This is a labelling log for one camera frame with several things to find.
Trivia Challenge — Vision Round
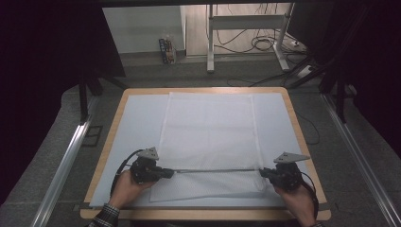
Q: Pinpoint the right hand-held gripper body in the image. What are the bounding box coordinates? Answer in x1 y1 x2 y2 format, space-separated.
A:
267 151 312 193

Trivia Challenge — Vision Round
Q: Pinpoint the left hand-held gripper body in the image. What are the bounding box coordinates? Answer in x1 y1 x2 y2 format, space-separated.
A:
129 146 166 185

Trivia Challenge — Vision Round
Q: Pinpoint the white mesh laundry bag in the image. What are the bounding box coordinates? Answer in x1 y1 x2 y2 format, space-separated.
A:
148 91 268 203

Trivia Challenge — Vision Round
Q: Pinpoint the person's left hand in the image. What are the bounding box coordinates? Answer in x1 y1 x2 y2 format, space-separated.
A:
108 169 156 210

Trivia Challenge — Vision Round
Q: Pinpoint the person's right hand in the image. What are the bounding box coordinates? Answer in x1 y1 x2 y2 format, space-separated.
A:
273 183 317 227

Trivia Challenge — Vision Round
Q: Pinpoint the white table mat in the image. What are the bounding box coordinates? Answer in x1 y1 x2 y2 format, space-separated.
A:
88 92 320 209

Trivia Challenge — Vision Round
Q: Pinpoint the wooden framed white board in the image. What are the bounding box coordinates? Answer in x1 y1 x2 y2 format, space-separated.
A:
79 86 332 221

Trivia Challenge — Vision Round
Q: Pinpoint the black metal stand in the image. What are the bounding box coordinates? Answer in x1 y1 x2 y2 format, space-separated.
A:
285 56 357 125
77 71 129 125

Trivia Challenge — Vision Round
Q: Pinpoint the white power strip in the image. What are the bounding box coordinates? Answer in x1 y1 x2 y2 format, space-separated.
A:
296 64 315 79

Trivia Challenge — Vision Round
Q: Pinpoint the colourful box with bottles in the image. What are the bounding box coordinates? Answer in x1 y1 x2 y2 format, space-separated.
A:
158 33 178 65

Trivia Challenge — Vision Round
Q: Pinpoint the black curtain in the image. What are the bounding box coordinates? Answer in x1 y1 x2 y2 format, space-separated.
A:
287 0 401 160
0 0 128 206

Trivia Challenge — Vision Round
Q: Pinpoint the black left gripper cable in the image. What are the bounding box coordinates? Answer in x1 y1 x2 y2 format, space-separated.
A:
110 148 144 197

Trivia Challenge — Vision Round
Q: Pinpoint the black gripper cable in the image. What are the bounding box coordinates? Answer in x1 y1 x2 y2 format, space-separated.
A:
110 148 144 197
299 171 320 219

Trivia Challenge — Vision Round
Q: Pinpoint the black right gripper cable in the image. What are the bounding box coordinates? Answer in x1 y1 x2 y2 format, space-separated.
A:
299 171 320 219

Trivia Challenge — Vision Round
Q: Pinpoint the thin black floor cable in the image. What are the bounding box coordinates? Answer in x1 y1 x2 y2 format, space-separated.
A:
294 110 322 147

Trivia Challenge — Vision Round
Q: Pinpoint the black rectangular floor frame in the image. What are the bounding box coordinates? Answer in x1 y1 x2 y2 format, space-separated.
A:
81 125 104 148

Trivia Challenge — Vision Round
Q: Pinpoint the aluminium floor rail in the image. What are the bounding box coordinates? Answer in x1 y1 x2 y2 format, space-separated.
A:
320 93 401 227
29 95 99 227

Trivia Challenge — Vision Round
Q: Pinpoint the tangle of black floor cables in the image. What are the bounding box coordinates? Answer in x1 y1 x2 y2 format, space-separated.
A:
213 3 287 55

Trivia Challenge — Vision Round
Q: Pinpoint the white desk frame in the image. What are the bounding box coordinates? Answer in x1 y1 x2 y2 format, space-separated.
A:
205 3 296 75

